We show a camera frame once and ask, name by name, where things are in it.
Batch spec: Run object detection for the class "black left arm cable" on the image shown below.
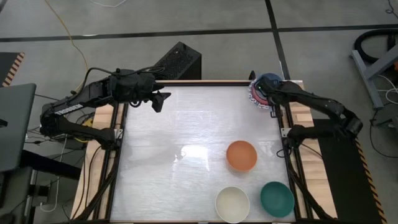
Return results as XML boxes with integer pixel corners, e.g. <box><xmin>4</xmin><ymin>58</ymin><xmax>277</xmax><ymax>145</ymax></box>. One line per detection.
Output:
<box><xmin>83</xmin><ymin>66</ymin><xmax>165</xmax><ymax>108</ymax></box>

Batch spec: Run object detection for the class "orange plastic bowl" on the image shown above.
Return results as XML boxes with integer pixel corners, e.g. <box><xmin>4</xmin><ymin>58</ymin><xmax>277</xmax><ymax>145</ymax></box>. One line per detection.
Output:
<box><xmin>226</xmin><ymin>140</ymin><xmax>258</xmax><ymax>172</ymax></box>

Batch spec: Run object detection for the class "grey laptop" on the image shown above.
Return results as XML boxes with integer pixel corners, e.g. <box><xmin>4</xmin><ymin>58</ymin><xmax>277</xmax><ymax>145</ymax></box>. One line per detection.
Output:
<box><xmin>0</xmin><ymin>83</ymin><xmax>37</xmax><ymax>174</ymax></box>

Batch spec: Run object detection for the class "black perforated box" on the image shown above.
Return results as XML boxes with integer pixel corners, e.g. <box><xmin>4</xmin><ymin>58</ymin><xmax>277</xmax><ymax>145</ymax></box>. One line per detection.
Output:
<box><xmin>154</xmin><ymin>41</ymin><xmax>203</xmax><ymax>81</ymax></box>

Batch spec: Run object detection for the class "black hose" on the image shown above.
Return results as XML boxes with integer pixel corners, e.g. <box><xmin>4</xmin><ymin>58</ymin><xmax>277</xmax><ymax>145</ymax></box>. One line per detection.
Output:
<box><xmin>354</xmin><ymin>29</ymin><xmax>398</xmax><ymax>65</ymax></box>

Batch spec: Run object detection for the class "black hazard striped mat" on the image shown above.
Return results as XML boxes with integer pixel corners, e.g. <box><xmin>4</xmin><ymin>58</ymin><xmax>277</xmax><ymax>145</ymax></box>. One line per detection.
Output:
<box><xmin>319</xmin><ymin>119</ymin><xmax>388</xmax><ymax>224</ymax></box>
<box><xmin>0</xmin><ymin>52</ymin><xmax>25</xmax><ymax>88</ymax></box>

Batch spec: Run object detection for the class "black aluminium table frame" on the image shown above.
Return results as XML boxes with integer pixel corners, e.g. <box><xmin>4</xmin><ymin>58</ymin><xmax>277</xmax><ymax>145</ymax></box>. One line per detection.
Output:
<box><xmin>73</xmin><ymin>79</ymin><xmax>338</xmax><ymax>224</ymax></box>

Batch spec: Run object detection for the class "yellow cable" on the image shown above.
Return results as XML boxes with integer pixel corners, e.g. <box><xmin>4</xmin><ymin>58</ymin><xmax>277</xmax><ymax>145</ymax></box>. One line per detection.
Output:
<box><xmin>44</xmin><ymin>0</ymin><xmax>94</xmax><ymax>144</ymax></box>

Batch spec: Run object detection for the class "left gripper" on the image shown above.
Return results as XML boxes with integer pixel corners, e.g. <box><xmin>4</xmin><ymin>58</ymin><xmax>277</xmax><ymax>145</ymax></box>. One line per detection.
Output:
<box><xmin>108</xmin><ymin>68</ymin><xmax>172</xmax><ymax>113</ymax></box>

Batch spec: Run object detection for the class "white plastic bowl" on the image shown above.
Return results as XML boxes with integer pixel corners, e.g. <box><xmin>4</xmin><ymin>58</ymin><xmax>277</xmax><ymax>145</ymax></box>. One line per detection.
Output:
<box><xmin>215</xmin><ymin>185</ymin><xmax>251</xmax><ymax>224</ymax></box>

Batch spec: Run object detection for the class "black power adapter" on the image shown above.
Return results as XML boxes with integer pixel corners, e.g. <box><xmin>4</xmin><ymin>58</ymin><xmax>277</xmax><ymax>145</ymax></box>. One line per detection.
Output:
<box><xmin>63</xmin><ymin>136</ymin><xmax>88</xmax><ymax>151</ymax></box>

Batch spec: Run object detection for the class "grey metal stand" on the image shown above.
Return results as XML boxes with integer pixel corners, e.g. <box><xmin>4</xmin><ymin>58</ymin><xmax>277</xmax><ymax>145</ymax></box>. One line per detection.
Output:
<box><xmin>350</xmin><ymin>43</ymin><xmax>398</xmax><ymax>109</ymax></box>

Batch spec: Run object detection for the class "teal plastic bowl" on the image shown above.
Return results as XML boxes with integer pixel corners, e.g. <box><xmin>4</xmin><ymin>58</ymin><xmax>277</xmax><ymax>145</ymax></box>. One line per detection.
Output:
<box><xmin>260</xmin><ymin>181</ymin><xmax>295</xmax><ymax>218</ymax></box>

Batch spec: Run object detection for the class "blue patterned paper bowl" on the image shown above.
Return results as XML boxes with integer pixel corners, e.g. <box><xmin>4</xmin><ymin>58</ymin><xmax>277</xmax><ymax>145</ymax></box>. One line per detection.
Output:
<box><xmin>248</xmin><ymin>81</ymin><xmax>272</xmax><ymax>110</ymax></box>

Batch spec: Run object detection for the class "white power cable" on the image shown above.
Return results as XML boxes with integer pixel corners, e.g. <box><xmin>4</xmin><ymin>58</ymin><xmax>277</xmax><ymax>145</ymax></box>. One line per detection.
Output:
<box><xmin>39</xmin><ymin>129</ymin><xmax>68</xmax><ymax>213</ymax></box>

